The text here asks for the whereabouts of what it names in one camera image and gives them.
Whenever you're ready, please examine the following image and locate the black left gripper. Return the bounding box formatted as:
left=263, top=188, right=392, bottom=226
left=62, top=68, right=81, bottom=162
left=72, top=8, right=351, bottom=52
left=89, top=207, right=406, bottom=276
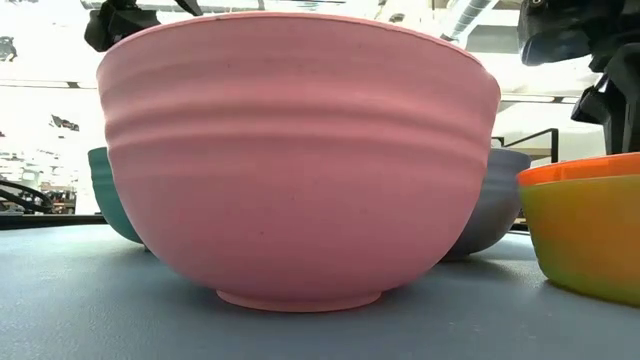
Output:
left=83, top=0, right=204, bottom=53

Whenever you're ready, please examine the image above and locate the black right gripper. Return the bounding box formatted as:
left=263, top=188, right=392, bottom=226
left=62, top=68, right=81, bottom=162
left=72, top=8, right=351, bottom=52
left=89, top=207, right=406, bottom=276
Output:
left=517, top=0, right=621, bottom=66

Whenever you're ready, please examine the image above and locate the large grey-blue bowl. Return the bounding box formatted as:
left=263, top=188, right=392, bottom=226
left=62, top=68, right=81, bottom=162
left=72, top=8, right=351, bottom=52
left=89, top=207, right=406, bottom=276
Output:
left=442, top=147, right=533, bottom=262

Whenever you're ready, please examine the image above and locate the large pink ribbed bowl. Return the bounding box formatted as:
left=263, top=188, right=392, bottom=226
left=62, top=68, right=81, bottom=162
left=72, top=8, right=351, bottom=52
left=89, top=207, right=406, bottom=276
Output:
left=96, top=12, right=502, bottom=314

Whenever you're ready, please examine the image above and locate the small green translucent bowl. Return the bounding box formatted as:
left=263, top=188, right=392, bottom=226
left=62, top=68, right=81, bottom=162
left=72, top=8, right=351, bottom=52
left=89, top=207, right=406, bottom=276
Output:
left=518, top=173, right=640, bottom=307

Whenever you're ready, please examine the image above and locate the large teal green bowl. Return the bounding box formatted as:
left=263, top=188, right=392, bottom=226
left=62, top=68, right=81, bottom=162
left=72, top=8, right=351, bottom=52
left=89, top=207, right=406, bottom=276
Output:
left=87, top=146, right=146, bottom=245

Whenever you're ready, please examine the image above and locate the slanted silver ventilation duct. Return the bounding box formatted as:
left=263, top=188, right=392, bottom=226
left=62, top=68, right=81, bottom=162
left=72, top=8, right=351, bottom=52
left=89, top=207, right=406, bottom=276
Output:
left=439, top=0, right=494, bottom=44

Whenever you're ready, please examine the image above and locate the wooden shelf with black frame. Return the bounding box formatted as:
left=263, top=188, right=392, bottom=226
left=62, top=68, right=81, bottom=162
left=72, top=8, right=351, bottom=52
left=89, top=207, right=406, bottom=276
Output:
left=492, top=128, right=560, bottom=164

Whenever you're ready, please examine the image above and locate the black table edge rail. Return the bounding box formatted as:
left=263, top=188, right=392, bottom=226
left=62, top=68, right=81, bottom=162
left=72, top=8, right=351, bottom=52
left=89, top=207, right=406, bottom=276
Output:
left=0, top=214, right=107, bottom=231

